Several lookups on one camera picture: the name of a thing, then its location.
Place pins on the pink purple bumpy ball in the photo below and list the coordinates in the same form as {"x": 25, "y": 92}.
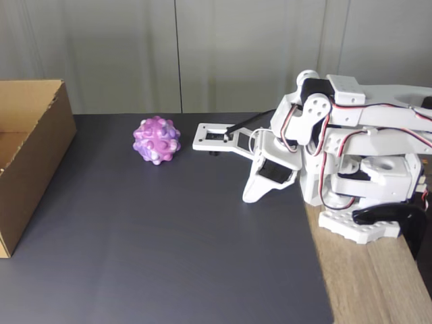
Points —
{"x": 157, "y": 140}

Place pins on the black table clamp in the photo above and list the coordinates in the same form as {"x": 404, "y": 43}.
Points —
{"x": 411, "y": 222}

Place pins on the brown cardboard box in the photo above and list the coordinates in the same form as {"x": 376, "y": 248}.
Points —
{"x": 33, "y": 189}

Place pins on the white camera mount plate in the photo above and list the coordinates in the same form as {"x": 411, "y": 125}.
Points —
{"x": 199, "y": 141}

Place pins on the white panelled cabinet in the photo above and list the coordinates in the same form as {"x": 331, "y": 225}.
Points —
{"x": 101, "y": 50}

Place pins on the dark grey table mat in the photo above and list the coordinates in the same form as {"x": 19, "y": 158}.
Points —
{"x": 168, "y": 236}

